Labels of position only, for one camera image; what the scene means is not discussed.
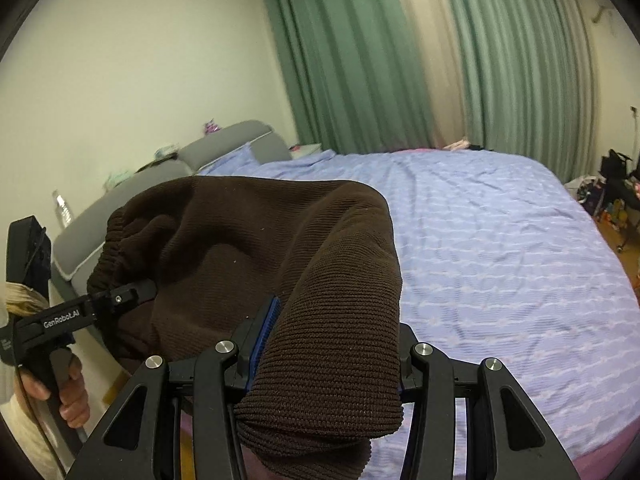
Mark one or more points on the small pink purple toy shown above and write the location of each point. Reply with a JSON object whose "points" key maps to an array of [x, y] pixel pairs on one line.
{"points": [[212, 127]]}

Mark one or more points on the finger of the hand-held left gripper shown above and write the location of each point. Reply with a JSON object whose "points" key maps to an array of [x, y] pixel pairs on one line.
{"points": [[125, 294]]}

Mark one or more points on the blue patterned bed sheet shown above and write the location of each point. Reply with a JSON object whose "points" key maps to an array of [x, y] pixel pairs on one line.
{"points": [[500, 260]]}

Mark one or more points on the dark brown fleece pants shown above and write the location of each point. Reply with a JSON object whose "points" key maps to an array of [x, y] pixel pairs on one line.
{"points": [[250, 240]]}

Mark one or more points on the grey padded headboard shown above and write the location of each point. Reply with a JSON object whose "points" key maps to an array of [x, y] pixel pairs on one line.
{"points": [[225, 142]]}

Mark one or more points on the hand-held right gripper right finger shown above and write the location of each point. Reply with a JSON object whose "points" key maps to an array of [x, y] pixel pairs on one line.
{"points": [[415, 375]]}

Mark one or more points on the black folding chair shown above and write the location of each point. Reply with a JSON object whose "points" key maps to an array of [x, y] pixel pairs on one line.
{"points": [[622, 190]]}

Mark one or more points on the person's left hand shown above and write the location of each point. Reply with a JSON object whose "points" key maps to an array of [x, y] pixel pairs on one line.
{"points": [[75, 395]]}

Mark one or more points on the green curtain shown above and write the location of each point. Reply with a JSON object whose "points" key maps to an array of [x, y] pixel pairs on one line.
{"points": [[345, 60], [520, 70]]}

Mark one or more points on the teal packet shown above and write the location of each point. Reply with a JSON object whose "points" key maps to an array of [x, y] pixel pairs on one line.
{"points": [[117, 180]]}

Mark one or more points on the blue patterned pillow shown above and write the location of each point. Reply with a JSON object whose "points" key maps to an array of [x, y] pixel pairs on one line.
{"points": [[230, 160]]}

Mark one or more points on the person's left forearm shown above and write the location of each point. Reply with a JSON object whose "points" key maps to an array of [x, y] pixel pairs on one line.
{"points": [[22, 440]]}

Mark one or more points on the clear plastic water bottle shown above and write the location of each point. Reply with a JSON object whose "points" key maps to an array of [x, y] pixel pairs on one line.
{"points": [[62, 215]]}

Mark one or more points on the white nightstand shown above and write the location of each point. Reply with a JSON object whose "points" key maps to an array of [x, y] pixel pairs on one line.
{"points": [[306, 150]]}

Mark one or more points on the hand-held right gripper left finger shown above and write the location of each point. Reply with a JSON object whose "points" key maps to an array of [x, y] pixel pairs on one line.
{"points": [[265, 330]]}

